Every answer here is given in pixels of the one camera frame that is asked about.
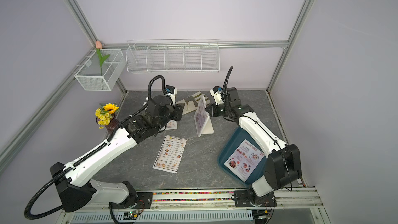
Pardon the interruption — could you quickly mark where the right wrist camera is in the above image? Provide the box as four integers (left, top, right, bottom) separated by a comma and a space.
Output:
210, 86, 224, 105

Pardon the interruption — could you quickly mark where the teal plastic tray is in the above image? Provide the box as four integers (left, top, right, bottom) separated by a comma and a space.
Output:
217, 127, 267, 187

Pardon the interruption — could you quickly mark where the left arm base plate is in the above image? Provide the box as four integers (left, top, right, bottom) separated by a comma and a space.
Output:
110, 191, 153, 209

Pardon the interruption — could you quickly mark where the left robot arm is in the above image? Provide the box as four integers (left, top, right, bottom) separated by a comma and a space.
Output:
50, 95, 184, 213

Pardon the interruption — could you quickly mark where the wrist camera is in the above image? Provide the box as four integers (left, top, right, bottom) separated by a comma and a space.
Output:
210, 86, 224, 105
165, 85, 177, 101

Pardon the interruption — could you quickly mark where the long white wire basket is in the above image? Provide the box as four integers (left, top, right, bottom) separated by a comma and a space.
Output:
126, 39, 220, 73

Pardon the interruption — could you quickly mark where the yellow sunflower bouquet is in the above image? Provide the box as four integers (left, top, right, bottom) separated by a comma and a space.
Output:
95, 103, 120, 129

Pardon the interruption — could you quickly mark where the aluminium front rail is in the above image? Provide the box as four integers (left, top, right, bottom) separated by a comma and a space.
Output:
57, 186, 331, 224

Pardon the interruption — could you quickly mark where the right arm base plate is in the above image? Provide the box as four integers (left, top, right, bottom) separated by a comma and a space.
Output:
231, 189, 277, 207

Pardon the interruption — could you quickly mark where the pink artificial tulip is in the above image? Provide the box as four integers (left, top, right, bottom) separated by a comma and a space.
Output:
95, 40, 110, 76

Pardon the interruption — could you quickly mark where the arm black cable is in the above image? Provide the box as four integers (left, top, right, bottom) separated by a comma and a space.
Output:
222, 65, 293, 192
24, 75, 175, 220

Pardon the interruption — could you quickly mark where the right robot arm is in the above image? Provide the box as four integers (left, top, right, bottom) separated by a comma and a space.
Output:
206, 86, 302, 197

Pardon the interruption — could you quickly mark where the dim sum menu sheet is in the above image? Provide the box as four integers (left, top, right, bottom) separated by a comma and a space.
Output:
152, 135, 188, 174

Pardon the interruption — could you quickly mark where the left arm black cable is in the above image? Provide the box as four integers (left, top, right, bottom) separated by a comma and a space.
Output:
24, 75, 175, 220

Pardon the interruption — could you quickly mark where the small white mesh basket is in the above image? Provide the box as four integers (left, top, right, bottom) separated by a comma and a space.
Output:
75, 49, 126, 91

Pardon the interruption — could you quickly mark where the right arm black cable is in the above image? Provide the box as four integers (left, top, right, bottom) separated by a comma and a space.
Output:
222, 65, 293, 192

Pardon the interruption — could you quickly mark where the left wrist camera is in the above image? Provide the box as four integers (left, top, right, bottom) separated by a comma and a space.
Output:
165, 85, 177, 101

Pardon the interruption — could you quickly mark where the white menu holder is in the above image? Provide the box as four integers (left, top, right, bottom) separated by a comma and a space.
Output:
165, 120, 178, 130
194, 95, 214, 138

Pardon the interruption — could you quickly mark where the special menu sheet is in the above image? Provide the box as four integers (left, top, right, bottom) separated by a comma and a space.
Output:
194, 95, 208, 137
224, 139, 265, 182

